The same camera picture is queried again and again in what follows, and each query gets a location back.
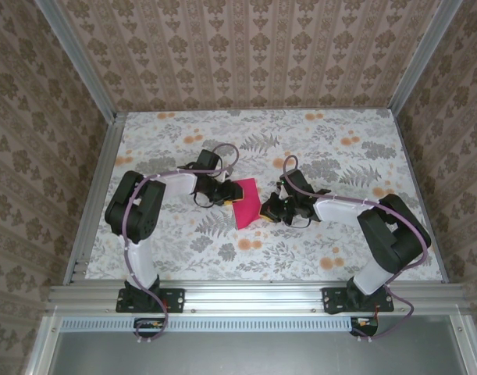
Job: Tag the wide aluminium cross rail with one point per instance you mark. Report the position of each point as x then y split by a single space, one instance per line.
253 297

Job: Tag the aluminium table side rail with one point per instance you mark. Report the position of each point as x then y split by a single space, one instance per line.
101 172

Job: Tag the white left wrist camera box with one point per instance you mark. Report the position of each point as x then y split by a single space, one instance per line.
222 175

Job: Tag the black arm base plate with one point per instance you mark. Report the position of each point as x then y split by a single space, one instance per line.
175 301
333 301

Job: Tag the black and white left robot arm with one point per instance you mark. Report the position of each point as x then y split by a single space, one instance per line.
136 211

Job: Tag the pink square paper sheet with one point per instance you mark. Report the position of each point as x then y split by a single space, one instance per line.
248 203

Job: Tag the grey metal panel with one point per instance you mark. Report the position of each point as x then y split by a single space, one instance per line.
253 355

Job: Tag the aluminium frame post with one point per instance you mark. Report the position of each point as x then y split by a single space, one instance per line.
417 54
80 62

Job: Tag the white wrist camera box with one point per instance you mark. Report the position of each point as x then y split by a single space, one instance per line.
281 191
222 175

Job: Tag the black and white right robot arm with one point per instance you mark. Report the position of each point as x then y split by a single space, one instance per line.
394 238

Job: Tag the aluminium lower frame rail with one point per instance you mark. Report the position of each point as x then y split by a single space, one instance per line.
466 347
41 347

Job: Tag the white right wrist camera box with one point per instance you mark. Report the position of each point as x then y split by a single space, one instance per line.
281 191

